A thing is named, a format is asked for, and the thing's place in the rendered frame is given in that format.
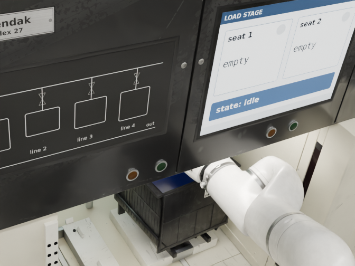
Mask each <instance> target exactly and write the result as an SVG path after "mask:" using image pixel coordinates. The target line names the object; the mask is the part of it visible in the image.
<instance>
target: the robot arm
mask: <svg viewBox="0 0 355 266"><path fill-rule="evenodd" d="M185 173H186V174H187V175H188V176H189V177H191V178H192V179H193V180H195V181H196V182H198V183H200V186H201V188H204V189H205V190H206V191H207V192H208V194H209V195H210V196H211V197H212V198H213V200H214V201H215V202H216V203H217V204H218V205H219V207H220V208H221V209H222V210H223V211H224V212H225V214H226V215H227V216H228V217H229V218H230V219H231V221H232V222H233V223H234V225H235V226H236V227H237V228H238V229H239V230H240V232H241V233H242V234H243V235H245V236H249V237H250V238H251V239H252V240H253V241H254V242H255V243H256V244H257V245H258V246H259V247H261V248H262V249H263V250H264V251H265V252H266V253H267V254H268V255H269V256H270V257H271V258H272V259H273V260H274V261H275V262H276V263H277V264H278V265H279V266H355V259H354V256H353V254H352V252H351V250H350V248H349V247H348V245H347V244H346V243H345V242H344V240H343V239H341V238H340V237H339V236H338V235H336V234H335V233H334V232H332V231H331V230H329V229H328V228H326V227H325V226H323V225H321V224H320V223H318V222H317V221H315V220H313V219H312V218H310V217H309V216H307V215H305V214H304V213H302V212H301V211H300V209H301V207H302V204H303V199H304V188H303V184H302V181H301V179H300V177H299V175H298V173H297V172H296V170H295V169H294V168H293V167H292V166H291V165H290V164H288V163H287V162H285V161H283V160H282V159H280V158H278V157H275V156H267V157H264V158H263V159H261V160H259V161H258V162H257V163H255V164H254V165H252V166H251V167H250V168H249V169H247V170H245V171H242V170H241V169H240V168H239V167H238V166H237V165H236V164H235V163H234V162H233V161H232V160H231V159H230V158H226V159H223V160H220V161H217V162H214V163H211V164H207V165H204V166H201V167H198V168H195V169H192V170H189V171H186V172H185Z"/></svg>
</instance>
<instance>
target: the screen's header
mask: <svg viewBox="0 0 355 266"><path fill-rule="evenodd" d="M349 1H355V0H296V1H290V2H283V3H277V4H271V5H265V6H259V7H253V8H247V9H240V10H236V11H231V12H224V13H222V19H221V24H227V23H233V22H239V21H244V20H250V19H254V18H260V17H265V16H271V15H277V14H283V13H288V12H294V11H300V10H305V9H309V8H315V7H321V6H327V5H332V4H338V3H344V2H349ZM221 24H220V25H221Z"/></svg>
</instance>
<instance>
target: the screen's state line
mask: <svg viewBox="0 0 355 266"><path fill-rule="evenodd" d="M334 74H335V72H332V73H328V74H324V75H320V76H317V77H313V78H309V79H305V80H301V81H297V82H293V83H289V84H285V85H281V86H278V87H274V88H270V89H266V90H262V91H258V92H254V93H250V94H246V95H244V96H239V97H235V98H231V99H228V100H224V101H219V102H215V103H212V105H211V110H210V116H209V121H211V120H215V119H219V118H223V117H226V116H230V115H234V114H237V113H240V112H244V111H248V110H251V109H256V108H259V107H263V106H266V105H271V104H273V103H277V102H281V101H284V100H288V99H292V98H296V97H299V96H303V95H306V94H309V93H314V92H317V91H321V90H325V89H328V88H330V86H331V83H332V80H333V77H334Z"/></svg>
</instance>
